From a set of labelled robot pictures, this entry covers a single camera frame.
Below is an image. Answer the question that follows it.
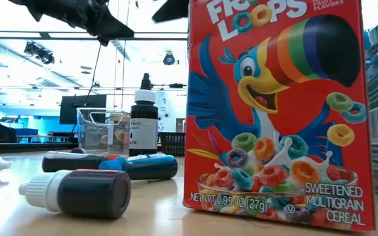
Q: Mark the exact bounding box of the black ceiling camera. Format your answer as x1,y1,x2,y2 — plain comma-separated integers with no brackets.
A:
162,52,176,66

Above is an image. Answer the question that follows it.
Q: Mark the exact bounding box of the blue food colouring tube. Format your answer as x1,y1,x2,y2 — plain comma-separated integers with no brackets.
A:
98,154,179,181

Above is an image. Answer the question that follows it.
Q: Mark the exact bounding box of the red Froot Loops cereal box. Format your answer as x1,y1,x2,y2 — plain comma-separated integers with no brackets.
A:
182,0,376,233

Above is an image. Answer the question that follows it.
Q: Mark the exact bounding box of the black plastic basket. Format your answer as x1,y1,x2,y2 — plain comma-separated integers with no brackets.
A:
158,131,186,157

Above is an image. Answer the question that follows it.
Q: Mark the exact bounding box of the black monitor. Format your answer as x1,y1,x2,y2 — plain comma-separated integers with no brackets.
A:
59,94,108,125

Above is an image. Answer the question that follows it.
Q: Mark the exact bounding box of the black ceiling mounted device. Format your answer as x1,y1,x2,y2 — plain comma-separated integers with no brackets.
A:
24,41,56,66

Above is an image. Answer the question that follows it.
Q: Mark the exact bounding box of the thin hanging cord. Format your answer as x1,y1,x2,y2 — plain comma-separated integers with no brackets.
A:
120,0,131,109
112,0,120,109

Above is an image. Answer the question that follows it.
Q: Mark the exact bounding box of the black tube red cap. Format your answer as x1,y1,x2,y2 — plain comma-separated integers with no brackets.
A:
41,151,121,174

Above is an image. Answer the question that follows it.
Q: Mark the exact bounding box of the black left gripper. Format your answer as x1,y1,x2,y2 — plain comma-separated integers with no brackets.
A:
7,0,135,47

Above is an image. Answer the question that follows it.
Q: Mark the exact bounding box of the clear plastic bin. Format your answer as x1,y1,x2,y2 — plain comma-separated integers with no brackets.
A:
76,107,132,155

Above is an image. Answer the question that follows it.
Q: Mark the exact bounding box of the black dropper bottle white label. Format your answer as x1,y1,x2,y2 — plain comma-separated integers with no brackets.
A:
129,72,159,157

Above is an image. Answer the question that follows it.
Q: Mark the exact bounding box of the white wall panel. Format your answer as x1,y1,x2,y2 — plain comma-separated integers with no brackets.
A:
156,90,187,132

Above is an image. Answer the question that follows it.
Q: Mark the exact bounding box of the black hanging cable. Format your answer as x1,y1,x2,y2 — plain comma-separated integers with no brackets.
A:
66,42,103,144

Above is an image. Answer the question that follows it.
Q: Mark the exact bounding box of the dark red bottle white cap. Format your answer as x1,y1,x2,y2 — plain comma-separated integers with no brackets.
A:
18,168,133,220

